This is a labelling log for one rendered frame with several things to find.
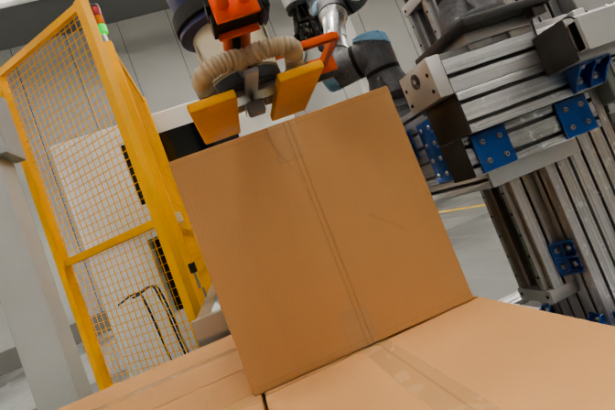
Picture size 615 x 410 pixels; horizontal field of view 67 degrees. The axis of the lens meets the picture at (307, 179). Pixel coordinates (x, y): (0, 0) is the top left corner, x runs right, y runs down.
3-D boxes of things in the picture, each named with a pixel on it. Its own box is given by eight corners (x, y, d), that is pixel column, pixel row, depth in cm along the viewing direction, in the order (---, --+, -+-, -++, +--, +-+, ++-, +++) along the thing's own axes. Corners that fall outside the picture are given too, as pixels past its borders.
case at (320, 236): (252, 324, 132) (203, 193, 134) (378, 271, 138) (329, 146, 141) (253, 397, 73) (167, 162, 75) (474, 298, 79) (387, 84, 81)
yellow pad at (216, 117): (205, 145, 124) (199, 128, 124) (241, 133, 125) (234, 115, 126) (188, 113, 90) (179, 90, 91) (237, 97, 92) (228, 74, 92)
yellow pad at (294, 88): (272, 122, 127) (265, 104, 127) (306, 110, 128) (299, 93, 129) (279, 82, 93) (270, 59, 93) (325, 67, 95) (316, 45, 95)
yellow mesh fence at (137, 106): (228, 350, 359) (136, 102, 372) (240, 345, 361) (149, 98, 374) (227, 402, 244) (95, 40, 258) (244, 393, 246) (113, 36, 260)
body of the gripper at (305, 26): (301, 39, 136) (286, 3, 137) (298, 51, 144) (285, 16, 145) (325, 32, 137) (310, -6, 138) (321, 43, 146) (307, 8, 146)
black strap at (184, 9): (185, 57, 120) (179, 43, 120) (268, 30, 124) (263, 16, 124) (169, 17, 98) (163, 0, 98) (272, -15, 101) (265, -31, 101)
